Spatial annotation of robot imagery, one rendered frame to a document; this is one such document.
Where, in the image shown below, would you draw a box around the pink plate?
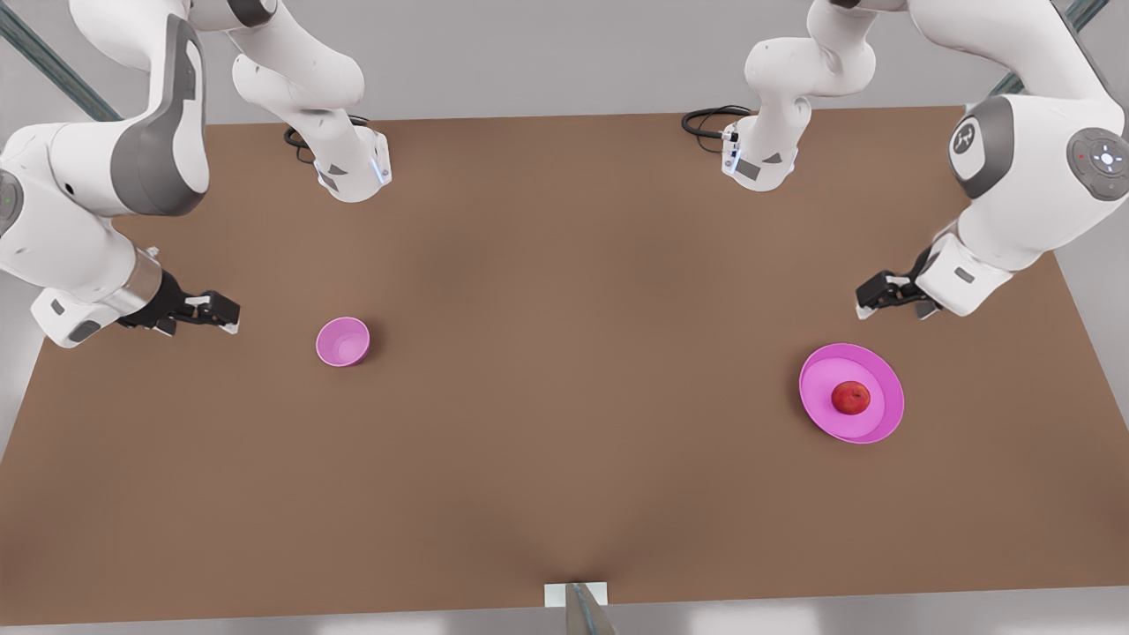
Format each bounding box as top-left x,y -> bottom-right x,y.
799,343 -> 906,445

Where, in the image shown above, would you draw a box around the black cable loop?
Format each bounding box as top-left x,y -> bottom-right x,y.
283,114 -> 372,166
681,105 -> 756,156

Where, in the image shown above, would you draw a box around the silver frame post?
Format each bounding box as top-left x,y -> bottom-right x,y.
987,0 -> 1112,97
564,582 -> 619,635
0,4 -> 123,123

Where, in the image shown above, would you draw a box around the red apple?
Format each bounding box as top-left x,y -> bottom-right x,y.
831,381 -> 872,416

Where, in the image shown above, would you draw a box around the pale frame post foot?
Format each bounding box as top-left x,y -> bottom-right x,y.
544,582 -> 609,609

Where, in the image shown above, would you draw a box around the pink bowl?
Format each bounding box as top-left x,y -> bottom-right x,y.
316,317 -> 371,368

